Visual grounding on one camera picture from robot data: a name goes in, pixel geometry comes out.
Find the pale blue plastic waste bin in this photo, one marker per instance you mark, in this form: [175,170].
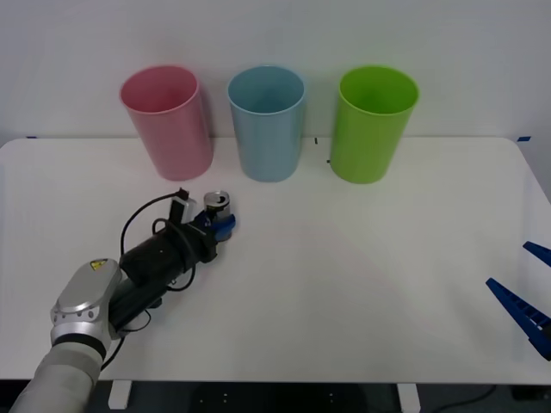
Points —
[267,146]

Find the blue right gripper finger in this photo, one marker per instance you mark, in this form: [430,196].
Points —
[523,312]
[540,253]

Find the silver drink can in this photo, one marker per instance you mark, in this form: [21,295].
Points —
[217,200]

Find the pink plastic waste bin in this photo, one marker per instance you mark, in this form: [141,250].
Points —
[176,142]

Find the white table leg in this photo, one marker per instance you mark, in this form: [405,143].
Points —
[408,396]
[119,395]

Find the green plastic waste bin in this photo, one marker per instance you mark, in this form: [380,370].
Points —
[366,146]

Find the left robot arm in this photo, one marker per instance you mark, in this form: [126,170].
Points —
[82,292]

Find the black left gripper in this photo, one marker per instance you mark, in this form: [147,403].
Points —
[202,245]

